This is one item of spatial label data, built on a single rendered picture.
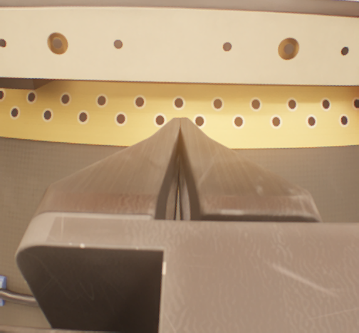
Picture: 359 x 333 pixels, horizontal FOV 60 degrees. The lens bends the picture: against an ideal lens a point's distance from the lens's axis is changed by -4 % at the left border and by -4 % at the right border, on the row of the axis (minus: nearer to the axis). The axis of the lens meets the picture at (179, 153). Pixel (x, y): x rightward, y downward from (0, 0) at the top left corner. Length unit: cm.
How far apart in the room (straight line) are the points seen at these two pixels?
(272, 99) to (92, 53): 15
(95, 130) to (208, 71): 11
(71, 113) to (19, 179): 8
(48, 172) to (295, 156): 21
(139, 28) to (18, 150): 16
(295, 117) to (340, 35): 8
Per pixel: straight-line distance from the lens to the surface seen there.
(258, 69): 23
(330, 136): 30
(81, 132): 28
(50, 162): 29
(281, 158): 28
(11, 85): 28
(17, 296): 32
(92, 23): 22
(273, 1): 28
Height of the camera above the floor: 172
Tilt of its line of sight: 27 degrees down
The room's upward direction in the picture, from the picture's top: 1 degrees clockwise
